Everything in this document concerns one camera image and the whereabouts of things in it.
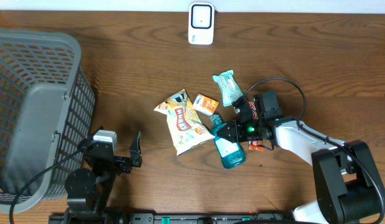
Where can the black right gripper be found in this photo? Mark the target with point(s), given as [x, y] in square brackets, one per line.
[234, 135]

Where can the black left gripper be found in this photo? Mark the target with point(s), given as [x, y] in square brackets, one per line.
[124, 165]

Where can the blue mouthwash bottle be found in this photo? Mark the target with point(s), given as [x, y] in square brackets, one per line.
[232, 155]

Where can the red Top chocolate bar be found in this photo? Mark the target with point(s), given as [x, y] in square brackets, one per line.
[255, 145]

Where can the small orange white box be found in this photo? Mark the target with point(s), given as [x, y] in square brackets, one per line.
[205, 105]

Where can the teal wet wipes pack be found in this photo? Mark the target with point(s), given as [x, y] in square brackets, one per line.
[230, 90]

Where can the yellow snack chip bag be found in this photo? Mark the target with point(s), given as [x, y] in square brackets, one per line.
[185, 126]

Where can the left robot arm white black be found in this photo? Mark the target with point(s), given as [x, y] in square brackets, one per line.
[89, 189]

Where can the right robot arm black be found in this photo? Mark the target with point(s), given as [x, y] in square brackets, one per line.
[347, 182]

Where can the white black barcode scanner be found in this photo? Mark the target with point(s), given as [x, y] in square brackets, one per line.
[201, 19]

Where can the grey plastic shopping basket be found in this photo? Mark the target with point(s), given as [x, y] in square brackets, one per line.
[46, 108]

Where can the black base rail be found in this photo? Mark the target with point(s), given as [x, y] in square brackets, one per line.
[150, 218]

